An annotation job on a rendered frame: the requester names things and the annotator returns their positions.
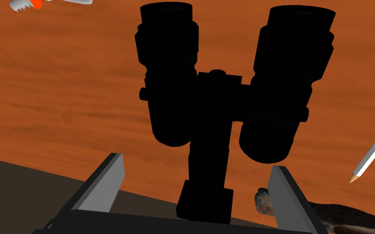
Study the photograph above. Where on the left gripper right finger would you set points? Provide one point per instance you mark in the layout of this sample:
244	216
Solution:
286	201

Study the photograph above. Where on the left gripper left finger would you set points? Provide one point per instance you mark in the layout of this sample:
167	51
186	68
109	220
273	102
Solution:
104	185

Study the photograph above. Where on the mottled blue-brown lump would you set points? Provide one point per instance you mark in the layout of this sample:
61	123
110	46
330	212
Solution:
264	201

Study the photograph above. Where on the dark brown furry thing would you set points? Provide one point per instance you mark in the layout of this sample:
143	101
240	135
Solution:
350	219

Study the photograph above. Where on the white pencil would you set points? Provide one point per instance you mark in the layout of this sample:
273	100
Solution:
374	152

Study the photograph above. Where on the black binoculars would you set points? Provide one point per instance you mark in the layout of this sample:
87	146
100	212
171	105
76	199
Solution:
220	107

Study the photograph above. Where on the white and orange tool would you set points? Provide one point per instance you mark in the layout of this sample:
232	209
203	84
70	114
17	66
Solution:
33	4

